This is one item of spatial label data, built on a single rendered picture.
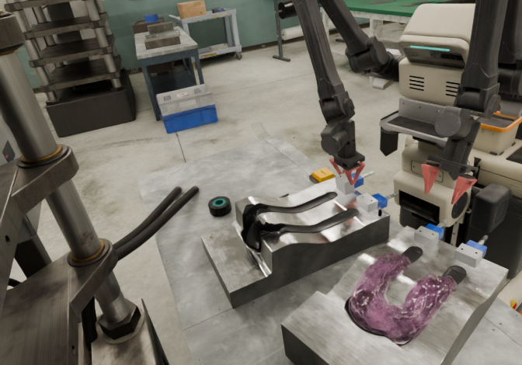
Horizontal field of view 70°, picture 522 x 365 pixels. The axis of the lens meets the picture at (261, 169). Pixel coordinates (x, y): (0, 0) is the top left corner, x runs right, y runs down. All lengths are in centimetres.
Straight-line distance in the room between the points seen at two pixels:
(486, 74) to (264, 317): 76
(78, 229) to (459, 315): 80
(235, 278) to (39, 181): 52
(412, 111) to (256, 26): 653
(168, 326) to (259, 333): 119
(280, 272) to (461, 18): 84
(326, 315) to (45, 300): 56
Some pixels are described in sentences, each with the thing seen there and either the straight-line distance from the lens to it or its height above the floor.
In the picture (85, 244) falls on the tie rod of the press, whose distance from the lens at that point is 90.
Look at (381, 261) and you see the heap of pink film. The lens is 92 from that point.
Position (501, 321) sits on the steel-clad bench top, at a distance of 104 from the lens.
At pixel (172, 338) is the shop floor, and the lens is 206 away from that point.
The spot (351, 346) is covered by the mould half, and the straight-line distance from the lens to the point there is 80.
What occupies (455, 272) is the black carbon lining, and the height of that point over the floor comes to 85.
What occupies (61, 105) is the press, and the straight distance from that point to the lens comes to 496.
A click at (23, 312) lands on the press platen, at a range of 88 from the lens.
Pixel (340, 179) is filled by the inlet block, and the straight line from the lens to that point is 119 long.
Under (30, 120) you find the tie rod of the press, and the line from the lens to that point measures 78.
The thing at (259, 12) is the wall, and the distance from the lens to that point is 771.
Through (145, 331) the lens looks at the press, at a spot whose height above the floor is 78.
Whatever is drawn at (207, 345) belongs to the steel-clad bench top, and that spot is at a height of 80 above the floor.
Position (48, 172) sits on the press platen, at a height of 128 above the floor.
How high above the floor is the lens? 157
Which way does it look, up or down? 29 degrees down
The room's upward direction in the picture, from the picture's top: 8 degrees counter-clockwise
